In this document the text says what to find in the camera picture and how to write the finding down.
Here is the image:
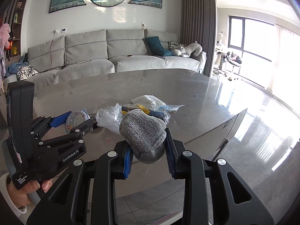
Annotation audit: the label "grey knitted hat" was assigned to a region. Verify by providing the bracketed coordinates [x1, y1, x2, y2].
[119, 109, 166, 164]

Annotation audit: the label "clear plastic bag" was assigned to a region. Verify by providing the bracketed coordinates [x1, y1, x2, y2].
[95, 103, 124, 134]

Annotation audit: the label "yellow blue item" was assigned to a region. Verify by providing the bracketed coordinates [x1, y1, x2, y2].
[121, 105, 170, 124]

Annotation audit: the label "person's left hand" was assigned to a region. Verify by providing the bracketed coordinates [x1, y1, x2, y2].
[7, 179, 52, 208]

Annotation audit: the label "black white floral cushion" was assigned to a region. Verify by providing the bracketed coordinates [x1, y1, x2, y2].
[16, 65, 39, 80]

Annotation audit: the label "blue clothes on sofa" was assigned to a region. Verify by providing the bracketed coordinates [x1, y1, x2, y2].
[6, 61, 28, 77]

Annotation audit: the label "grey fabric sofa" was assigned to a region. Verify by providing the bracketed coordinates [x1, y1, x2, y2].
[3, 29, 206, 90]

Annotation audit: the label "white plush toy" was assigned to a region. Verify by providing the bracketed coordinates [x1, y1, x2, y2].
[171, 42, 203, 57]

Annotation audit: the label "teal cushion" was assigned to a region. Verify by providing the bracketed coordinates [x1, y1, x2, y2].
[145, 36, 174, 57]

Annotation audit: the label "patterned cushion near plush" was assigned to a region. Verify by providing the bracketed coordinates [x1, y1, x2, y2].
[168, 42, 187, 51]

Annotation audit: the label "pink hanging clothes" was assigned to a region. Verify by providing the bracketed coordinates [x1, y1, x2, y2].
[0, 23, 11, 49]

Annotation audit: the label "wooden slat shelf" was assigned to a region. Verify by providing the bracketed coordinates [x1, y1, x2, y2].
[2, 0, 26, 60]

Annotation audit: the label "grey curtain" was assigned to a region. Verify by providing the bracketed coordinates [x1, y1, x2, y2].
[180, 0, 217, 77]

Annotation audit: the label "black charging cable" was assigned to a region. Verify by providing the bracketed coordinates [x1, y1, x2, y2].
[38, 31, 93, 74]

